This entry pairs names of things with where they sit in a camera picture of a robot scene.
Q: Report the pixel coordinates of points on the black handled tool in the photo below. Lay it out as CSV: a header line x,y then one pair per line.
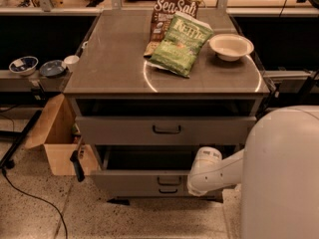
x,y
76,161

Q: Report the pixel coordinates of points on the white blue-lined bowl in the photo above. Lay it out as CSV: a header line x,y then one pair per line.
x,y
24,66

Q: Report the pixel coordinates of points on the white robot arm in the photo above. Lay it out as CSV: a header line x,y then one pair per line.
x,y
278,171

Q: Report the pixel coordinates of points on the dark blue bowl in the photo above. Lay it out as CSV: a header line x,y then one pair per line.
x,y
53,69

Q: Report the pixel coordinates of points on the brown sea salt chip bag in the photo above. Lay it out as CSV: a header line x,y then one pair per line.
x,y
162,15

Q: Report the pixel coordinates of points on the grey drawer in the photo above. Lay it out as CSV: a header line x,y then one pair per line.
x,y
123,197
143,167
164,130

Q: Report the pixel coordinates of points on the small white cup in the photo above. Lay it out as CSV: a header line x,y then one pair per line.
x,y
71,61

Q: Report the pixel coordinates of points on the grey bottom drawer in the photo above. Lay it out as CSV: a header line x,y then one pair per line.
x,y
123,197

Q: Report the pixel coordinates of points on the grey top drawer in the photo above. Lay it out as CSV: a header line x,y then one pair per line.
x,y
164,130

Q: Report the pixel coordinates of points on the grey side shelf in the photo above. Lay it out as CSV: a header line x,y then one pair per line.
x,y
10,82

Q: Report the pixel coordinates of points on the black stand leg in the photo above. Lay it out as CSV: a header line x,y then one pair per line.
x,y
17,138

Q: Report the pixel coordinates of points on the cardboard box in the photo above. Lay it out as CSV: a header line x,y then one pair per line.
x,y
53,131

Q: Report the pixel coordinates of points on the green kettle chip bag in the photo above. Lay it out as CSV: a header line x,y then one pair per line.
x,y
181,44

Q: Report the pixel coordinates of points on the grey drawer cabinet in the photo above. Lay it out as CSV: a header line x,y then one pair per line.
x,y
113,78

